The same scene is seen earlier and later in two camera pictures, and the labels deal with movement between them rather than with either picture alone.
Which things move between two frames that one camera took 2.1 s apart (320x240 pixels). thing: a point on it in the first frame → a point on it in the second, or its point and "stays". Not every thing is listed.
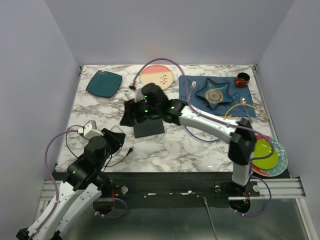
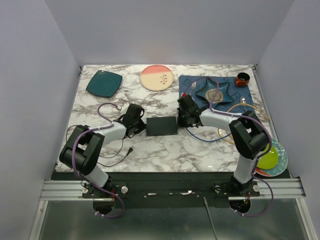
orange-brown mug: [242, 79] stays
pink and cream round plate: [159, 74] stays
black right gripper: [130, 107] → [180, 124]
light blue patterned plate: [282, 161] stays
